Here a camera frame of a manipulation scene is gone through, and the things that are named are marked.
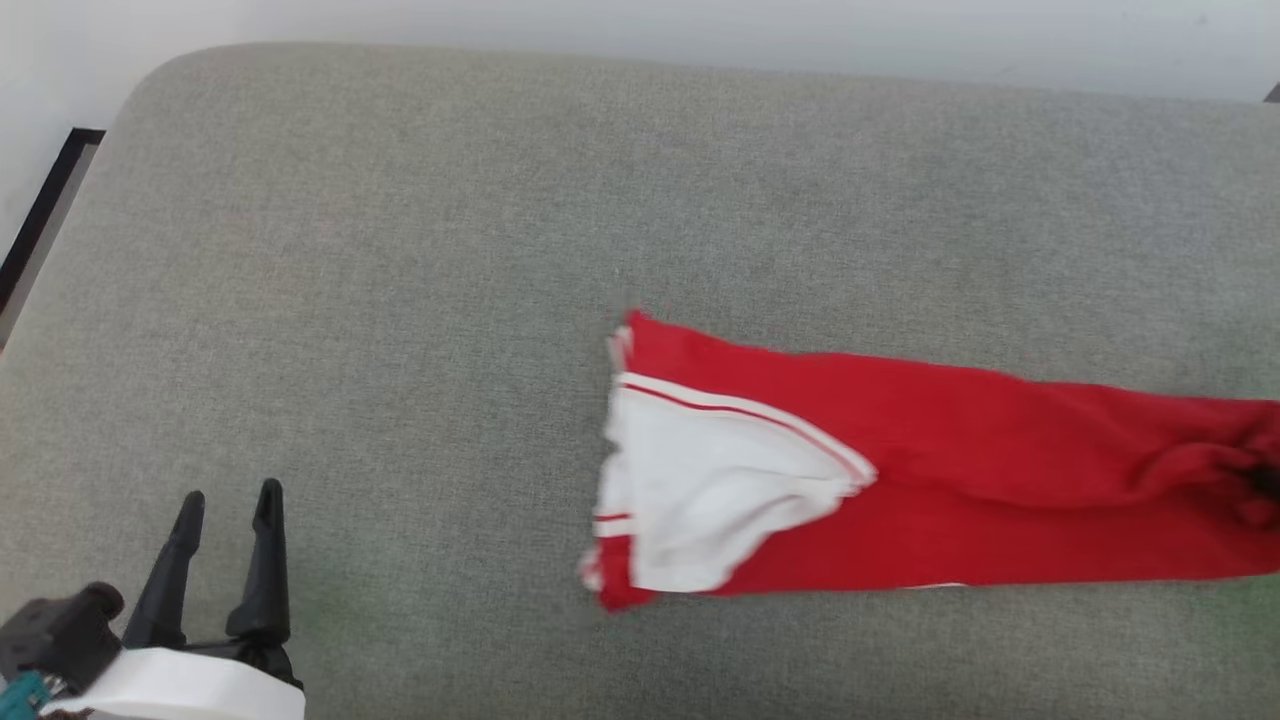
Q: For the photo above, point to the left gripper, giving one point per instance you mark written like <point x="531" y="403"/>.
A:
<point x="190" y="690"/>

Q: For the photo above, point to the red shirt with white sleeves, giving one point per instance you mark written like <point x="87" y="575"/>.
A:
<point x="950" y="470"/>

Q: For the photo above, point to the teal connector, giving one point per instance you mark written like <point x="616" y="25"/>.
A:
<point x="22" y="692"/>

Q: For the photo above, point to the grey fabric sofa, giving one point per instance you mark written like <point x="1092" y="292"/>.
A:
<point x="400" y="250"/>

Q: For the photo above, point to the black framed panel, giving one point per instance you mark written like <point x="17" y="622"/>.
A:
<point x="45" y="210"/>

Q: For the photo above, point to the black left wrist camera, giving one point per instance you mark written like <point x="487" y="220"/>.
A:
<point x="60" y="630"/>

